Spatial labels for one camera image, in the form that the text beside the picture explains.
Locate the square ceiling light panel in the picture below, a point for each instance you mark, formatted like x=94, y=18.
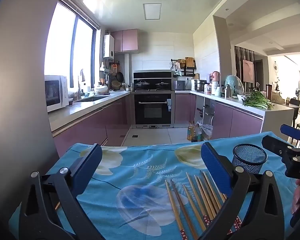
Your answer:
x=152, y=11

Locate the blue floral tablecloth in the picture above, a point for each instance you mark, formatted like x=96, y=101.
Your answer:
x=130, y=170

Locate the white microwave oven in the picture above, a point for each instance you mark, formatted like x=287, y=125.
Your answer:
x=55, y=92

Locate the white pot with lid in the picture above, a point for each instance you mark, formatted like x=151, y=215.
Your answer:
x=101, y=90

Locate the bunch of leafy greens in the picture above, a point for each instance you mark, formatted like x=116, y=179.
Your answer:
x=257, y=101

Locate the pink wall cabinets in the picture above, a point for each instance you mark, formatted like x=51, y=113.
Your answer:
x=125, y=41

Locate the white water heater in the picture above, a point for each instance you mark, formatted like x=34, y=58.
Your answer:
x=108, y=46

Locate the olive thermos bottle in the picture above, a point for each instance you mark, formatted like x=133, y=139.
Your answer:
x=227, y=92

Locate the person's right hand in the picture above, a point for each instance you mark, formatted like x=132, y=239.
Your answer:
x=297, y=200

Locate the kitchen window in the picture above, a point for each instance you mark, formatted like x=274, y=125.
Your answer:
x=65, y=45

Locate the steel sink faucet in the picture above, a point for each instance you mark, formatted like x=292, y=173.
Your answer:
x=79, y=90

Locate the clear plastic bag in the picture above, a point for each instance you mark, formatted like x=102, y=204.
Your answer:
x=207, y=130

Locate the pink electric kettle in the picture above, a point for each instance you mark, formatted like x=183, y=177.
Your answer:
x=215, y=76

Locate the silver countertop appliance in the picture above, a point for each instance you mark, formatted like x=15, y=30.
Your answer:
x=180, y=85

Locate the set of bamboo chopsticks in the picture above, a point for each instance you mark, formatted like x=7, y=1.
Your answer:
x=183, y=210

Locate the mint green covered appliance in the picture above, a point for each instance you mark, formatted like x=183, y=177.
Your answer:
x=233, y=86

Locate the pink base cabinets peninsula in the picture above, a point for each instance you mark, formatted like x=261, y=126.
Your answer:
x=230, y=117

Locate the dark oil bottle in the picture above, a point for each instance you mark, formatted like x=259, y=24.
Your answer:
x=197, y=135

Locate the black integrated stove oven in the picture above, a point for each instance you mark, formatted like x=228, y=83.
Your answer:
x=153, y=105

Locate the pink base cabinets with sink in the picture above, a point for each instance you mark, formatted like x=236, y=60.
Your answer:
x=95, y=122

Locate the black mesh utensil holder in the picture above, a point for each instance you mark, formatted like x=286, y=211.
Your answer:
x=250, y=158

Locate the pink wall picture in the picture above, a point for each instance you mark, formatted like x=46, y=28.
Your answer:
x=248, y=71

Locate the yellow cooking oil bottle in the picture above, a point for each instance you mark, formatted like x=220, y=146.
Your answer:
x=190, y=132

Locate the black pot with glass lid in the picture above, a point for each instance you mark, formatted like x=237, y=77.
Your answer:
x=163, y=85
x=142, y=85

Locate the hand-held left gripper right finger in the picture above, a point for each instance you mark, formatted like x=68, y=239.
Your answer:
x=215, y=166

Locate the black wall rack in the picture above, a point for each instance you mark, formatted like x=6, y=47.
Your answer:
x=187, y=67

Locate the hanging black frying pan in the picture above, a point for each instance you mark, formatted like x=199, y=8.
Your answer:
x=120, y=76

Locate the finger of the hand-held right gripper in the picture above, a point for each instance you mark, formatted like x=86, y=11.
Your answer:
x=291, y=131
x=275, y=145

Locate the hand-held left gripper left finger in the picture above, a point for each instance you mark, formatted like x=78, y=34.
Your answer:
x=90, y=161

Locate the stainless steel stockpot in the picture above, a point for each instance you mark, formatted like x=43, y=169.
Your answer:
x=200, y=85

